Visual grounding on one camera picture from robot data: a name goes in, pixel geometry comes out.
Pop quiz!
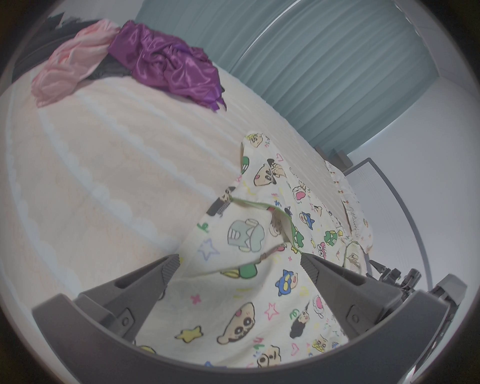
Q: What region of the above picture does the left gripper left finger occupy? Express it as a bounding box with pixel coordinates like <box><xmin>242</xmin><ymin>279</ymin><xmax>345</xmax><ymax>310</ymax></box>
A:
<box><xmin>77</xmin><ymin>253</ymin><xmax>181</xmax><ymax>342</ymax></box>

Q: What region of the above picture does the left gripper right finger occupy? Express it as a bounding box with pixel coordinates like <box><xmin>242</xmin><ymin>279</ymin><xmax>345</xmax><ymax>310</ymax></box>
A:
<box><xmin>300</xmin><ymin>252</ymin><xmax>405</xmax><ymax>341</ymax></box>

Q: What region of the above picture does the white printed pyjama top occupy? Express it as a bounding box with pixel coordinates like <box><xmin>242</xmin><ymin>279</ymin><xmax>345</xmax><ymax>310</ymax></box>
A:
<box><xmin>133</xmin><ymin>131</ymin><xmax>372</xmax><ymax>370</ymax></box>

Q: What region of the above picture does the bed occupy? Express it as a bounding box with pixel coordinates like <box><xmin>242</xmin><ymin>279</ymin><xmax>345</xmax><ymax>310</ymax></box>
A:
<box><xmin>0</xmin><ymin>64</ymin><xmax>432</xmax><ymax>338</ymax></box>

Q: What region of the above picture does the white printed pillow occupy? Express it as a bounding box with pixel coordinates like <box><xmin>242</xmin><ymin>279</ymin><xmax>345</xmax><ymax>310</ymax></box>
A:
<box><xmin>324</xmin><ymin>159</ymin><xmax>376</xmax><ymax>256</ymax></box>

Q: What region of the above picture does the grey bedside table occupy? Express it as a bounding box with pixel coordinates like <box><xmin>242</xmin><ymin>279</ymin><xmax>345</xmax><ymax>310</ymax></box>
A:
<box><xmin>315</xmin><ymin>146</ymin><xmax>353</xmax><ymax>173</ymax></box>

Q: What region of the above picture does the dark grey garment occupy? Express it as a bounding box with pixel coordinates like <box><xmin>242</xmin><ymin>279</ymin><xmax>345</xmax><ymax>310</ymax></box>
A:
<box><xmin>84</xmin><ymin>56</ymin><xmax>132</xmax><ymax>81</ymax></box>

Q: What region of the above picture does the blue-green curtain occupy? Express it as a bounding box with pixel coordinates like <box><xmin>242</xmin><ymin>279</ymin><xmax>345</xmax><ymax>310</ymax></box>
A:
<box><xmin>229</xmin><ymin>0</ymin><xmax>439</xmax><ymax>154</ymax></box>
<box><xmin>135</xmin><ymin>0</ymin><xmax>297</xmax><ymax>72</ymax></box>

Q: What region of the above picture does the purple satin garment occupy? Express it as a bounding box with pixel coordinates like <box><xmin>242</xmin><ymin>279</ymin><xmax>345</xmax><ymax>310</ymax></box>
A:
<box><xmin>108</xmin><ymin>20</ymin><xmax>227</xmax><ymax>112</ymax></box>

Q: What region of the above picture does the pink garment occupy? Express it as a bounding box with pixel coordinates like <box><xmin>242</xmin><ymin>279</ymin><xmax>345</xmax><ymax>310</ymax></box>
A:
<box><xmin>31</xmin><ymin>19</ymin><xmax>122</xmax><ymax>109</ymax></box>

